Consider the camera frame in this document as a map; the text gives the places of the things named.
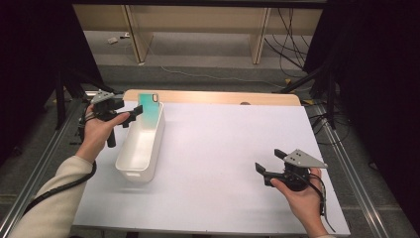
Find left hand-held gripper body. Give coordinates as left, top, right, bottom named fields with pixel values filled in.
left=89, top=91, right=126, bottom=149

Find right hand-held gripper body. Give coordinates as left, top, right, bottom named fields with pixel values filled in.
left=262, top=149, right=329, bottom=192

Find turquoise phone case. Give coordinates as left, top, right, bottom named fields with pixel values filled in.
left=137, top=92, right=161, bottom=130

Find white plastic bin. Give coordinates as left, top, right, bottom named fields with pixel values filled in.
left=115, top=100, right=166, bottom=183

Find person's left hand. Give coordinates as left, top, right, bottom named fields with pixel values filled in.
left=74, top=103, right=132, bottom=165

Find person's right hand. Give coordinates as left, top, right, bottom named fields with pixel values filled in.
left=269, top=168, right=328, bottom=237

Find black metal stand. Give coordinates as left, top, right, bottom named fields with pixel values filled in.
left=53, top=67, right=117, bottom=130
left=280, top=62, right=338, bottom=130

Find white table board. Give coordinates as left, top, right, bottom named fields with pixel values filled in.
left=64, top=100, right=352, bottom=237

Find black curtain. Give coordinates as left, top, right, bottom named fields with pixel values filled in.
left=303, top=0, right=420, bottom=232
left=0, top=0, right=103, bottom=163

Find black floor cables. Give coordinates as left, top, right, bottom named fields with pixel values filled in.
left=308, top=98, right=351, bottom=147

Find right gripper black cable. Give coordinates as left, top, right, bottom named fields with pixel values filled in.
left=305, top=173, right=337, bottom=233

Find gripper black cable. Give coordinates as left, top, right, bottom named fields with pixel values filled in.
left=23, top=108, right=98, bottom=214
left=305, top=173, right=337, bottom=233

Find metal floor rail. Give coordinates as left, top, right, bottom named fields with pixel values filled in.
left=313, top=103, right=390, bottom=238
left=0, top=97, right=83, bottom=238

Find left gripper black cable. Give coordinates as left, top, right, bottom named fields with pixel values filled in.
left=23, top=108, right=98, bottom=214

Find light wooden desk frame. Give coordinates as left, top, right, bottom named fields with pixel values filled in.
left=72, top=3, right=324, bottom=65

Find black hanging cables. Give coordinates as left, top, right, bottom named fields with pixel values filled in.
left=263, top=8, right=318, bottom=78

